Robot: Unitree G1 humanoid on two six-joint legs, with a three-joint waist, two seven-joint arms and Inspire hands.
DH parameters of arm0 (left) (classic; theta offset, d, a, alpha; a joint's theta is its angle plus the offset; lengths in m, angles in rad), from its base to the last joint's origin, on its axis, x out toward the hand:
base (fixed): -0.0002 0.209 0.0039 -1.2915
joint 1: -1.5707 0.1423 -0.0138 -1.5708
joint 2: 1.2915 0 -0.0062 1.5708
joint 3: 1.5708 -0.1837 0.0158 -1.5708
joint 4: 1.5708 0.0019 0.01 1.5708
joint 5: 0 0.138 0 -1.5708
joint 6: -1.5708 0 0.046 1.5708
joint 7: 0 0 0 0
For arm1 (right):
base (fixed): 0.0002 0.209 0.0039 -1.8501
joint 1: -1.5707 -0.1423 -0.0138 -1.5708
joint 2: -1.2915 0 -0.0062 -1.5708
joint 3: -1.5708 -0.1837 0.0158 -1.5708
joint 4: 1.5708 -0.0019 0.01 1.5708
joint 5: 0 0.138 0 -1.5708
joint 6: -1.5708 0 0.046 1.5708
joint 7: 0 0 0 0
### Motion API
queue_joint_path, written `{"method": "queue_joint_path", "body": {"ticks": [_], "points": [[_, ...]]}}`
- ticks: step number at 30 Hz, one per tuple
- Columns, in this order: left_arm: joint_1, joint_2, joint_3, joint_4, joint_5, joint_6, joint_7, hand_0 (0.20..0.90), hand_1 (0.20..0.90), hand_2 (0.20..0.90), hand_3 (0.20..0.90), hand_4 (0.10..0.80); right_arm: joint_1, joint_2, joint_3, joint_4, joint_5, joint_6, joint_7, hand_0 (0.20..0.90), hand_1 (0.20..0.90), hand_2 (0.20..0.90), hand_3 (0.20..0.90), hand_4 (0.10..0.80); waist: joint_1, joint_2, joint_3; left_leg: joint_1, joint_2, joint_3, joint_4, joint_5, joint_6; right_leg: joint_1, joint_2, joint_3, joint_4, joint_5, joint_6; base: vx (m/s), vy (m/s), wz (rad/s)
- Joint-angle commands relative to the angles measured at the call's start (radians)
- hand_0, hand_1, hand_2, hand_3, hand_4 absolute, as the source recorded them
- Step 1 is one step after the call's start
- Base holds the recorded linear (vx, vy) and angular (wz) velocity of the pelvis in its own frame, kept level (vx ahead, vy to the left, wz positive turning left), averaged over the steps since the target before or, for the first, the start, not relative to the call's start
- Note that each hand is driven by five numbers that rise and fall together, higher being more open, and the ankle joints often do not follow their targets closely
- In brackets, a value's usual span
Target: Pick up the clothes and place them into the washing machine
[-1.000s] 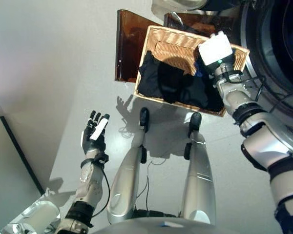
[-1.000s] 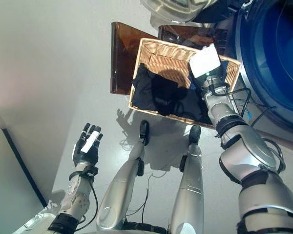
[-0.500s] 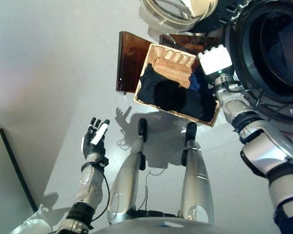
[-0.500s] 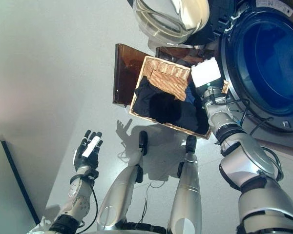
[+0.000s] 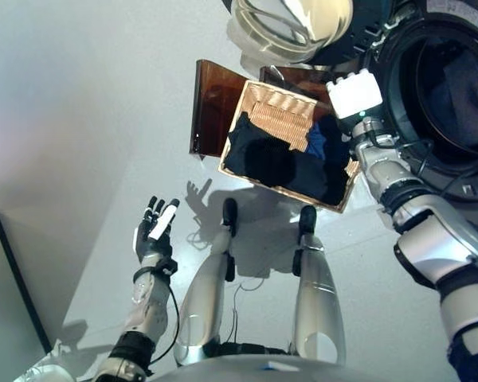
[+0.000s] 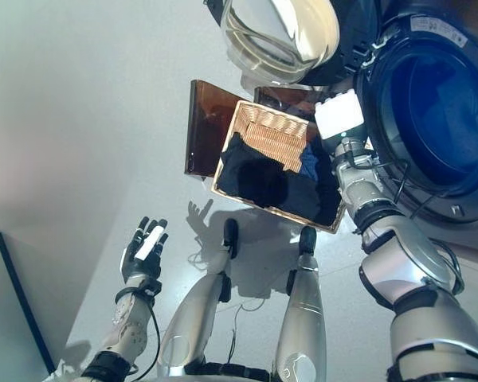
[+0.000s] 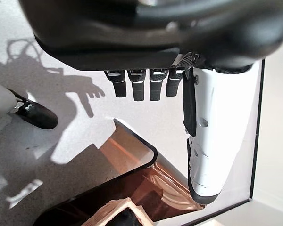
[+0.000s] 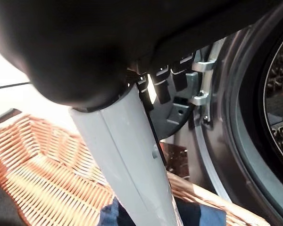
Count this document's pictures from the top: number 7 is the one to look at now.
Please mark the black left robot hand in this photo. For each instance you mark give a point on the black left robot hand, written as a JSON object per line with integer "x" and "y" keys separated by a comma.
{"x": 132, "y": 35}

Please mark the brown acrylic stand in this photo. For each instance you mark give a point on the brown acrylic stand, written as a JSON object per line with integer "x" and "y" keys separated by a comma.
{"x": 155, "y": 188}

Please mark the wicker laundry basket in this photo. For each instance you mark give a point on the wicker laundry basket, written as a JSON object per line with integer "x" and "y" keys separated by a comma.
{"x": 136, "y": 212}

